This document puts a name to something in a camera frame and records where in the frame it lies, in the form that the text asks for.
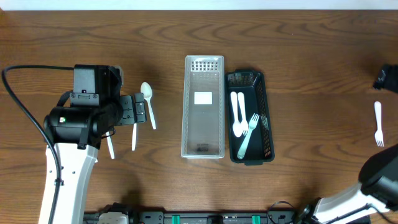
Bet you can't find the white plastic fork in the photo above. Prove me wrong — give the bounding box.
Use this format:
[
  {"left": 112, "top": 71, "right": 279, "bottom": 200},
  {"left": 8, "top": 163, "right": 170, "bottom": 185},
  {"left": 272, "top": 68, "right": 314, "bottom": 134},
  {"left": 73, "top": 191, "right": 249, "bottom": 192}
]
[
  {"left": 374, "top": 101, "right": 384, "bottom": 147},
  {"left": 238, "top": 92, "right": 249, "bottom": 136}
]

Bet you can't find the white plastic spoon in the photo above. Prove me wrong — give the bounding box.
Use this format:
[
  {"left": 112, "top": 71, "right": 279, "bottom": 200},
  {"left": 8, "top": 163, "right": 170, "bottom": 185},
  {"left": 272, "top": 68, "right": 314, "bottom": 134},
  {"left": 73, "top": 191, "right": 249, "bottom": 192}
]
[
  {"left": 230, "top": 91, "right": 243, "bottom": 138},
  {"left": 141, "top": 82, "right": 157, "bottom": 129}
]

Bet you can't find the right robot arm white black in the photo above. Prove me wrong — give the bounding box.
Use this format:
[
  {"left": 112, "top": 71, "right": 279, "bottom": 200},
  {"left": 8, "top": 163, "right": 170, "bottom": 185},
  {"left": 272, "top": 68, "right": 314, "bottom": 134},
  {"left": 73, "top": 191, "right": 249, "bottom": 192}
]
[{"left": 293, "top": 145, "right": 397, "bottom": 223}]

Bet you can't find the white plastic utensil under arm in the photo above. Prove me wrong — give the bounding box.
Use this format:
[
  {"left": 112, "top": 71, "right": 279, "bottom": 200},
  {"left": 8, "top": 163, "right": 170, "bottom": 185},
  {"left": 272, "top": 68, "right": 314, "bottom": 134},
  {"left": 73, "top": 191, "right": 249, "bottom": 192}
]
[{"left": 106, "top": 132, "right": 115, "bottom": 159}]

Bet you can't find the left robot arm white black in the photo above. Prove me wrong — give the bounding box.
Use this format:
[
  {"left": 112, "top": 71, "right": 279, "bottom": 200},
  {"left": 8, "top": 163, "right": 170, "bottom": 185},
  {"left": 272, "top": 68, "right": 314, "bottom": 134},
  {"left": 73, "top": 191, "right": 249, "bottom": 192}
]
[{"left": 39, "top": 65, "right": 147, "bottom": 223}]

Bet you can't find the clear plastic basket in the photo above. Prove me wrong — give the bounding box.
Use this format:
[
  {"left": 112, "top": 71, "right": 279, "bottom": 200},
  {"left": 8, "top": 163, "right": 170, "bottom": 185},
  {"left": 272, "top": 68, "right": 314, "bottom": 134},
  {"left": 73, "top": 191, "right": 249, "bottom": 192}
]
[{"left": 181, "top": 55, "right": 225, "bottom": 159}]

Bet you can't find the pale green plastic fork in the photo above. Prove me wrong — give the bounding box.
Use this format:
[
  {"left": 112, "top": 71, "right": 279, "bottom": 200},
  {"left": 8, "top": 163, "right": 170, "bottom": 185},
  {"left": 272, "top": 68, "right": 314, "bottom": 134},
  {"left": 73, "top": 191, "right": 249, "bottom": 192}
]
[{"left": 237, "top": 113, "right": 259, "bottom": 159}]

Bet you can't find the dark green plastic basket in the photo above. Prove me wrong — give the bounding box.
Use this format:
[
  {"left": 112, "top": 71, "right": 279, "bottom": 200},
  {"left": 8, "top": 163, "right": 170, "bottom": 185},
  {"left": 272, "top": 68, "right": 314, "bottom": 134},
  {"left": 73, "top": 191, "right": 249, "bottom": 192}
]
[{"left": 224, "top": 69, "right": 275, "bottom": 166}]

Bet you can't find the white plastic utensil handle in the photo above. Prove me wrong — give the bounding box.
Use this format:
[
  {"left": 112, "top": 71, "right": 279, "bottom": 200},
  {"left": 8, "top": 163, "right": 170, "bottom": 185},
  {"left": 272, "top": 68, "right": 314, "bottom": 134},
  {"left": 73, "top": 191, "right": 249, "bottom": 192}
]
[{"left": 131, "top": 123, "right": 137, "bottom": 151}]

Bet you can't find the black rail with equipment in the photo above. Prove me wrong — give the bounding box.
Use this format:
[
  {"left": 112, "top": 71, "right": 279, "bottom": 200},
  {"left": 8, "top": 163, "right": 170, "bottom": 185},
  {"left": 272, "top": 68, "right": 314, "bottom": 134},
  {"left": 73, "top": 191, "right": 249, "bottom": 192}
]
[{"left": 83, "top": 203, "right": 295, "bottom": 224}]

